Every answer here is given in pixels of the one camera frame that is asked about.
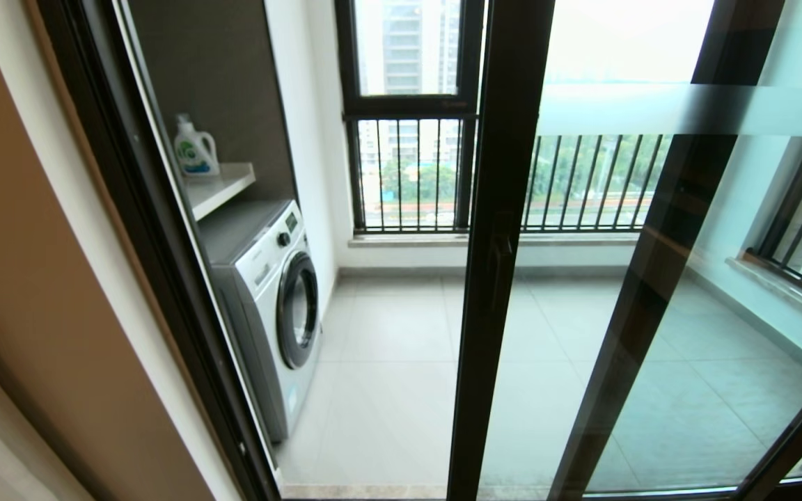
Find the long stone window sill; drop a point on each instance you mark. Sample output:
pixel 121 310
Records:
pixel 408 241

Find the long black window railing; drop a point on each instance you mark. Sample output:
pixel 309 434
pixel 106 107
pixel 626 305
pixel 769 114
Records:
pixel 408 227

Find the silver front-load washing machine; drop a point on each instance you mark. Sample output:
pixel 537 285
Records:
pixel 262 278

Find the white shelf board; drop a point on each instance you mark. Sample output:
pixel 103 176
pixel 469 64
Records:
pixel 220 188

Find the grey high-rise building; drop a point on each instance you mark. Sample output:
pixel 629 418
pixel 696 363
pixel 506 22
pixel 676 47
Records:
pixel 404 42

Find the white detergent bottle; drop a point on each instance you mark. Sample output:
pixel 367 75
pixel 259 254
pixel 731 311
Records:
pixel 195 156

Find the dark brown niche panel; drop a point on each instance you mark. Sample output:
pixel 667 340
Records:
pixel 206 56

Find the short stone window sill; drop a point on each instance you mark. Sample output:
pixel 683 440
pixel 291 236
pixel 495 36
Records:
pixel 791 298

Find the short black window railing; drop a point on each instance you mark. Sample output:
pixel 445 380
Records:
pixel 791 202

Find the black window frame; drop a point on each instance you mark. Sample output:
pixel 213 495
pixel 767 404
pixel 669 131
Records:
pixel 408 106

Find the dark outer door frame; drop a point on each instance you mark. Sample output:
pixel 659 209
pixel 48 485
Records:
pixel 108 139

